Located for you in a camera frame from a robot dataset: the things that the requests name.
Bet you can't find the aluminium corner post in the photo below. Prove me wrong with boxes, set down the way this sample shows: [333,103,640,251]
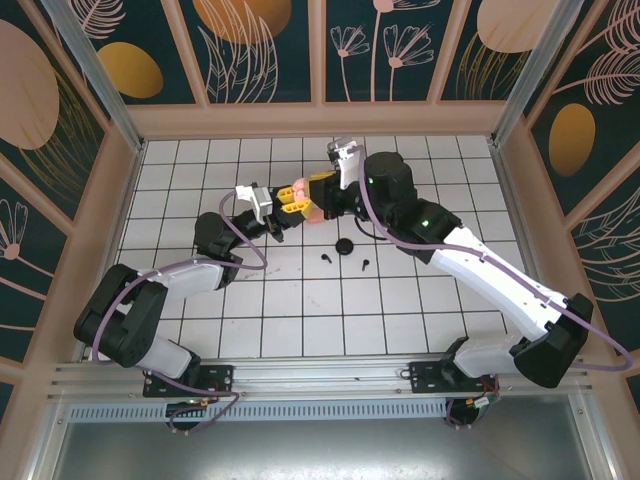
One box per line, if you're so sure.
[489,0,597,149]
[42,0,147,154]

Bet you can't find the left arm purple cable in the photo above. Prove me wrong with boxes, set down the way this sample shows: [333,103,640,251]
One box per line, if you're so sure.
[89,189,269,434]

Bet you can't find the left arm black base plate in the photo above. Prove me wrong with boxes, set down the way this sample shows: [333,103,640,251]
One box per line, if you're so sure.
[143,363,236,399]

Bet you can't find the white slotted cable duct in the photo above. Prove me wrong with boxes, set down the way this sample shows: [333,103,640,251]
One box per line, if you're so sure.
[67,402,449,423]

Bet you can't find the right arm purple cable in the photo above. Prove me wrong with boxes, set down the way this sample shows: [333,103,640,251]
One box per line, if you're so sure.
[347,144,635,430]

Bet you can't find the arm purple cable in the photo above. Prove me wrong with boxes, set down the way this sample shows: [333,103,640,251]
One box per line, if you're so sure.
[347,144,635,430]
[89,189,269,434]

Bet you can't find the aluminium mounting rail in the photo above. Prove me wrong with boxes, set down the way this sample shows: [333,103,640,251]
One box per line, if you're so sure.
[47,353,594,402]

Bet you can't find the pale pink round charging case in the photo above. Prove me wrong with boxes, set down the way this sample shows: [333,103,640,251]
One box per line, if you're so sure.
[291,177,327,225]

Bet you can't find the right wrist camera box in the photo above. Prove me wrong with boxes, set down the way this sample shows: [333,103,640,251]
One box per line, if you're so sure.
[325,135,365,192]

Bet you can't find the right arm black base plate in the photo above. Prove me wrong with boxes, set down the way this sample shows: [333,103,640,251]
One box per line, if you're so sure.
[408,360,494,397]

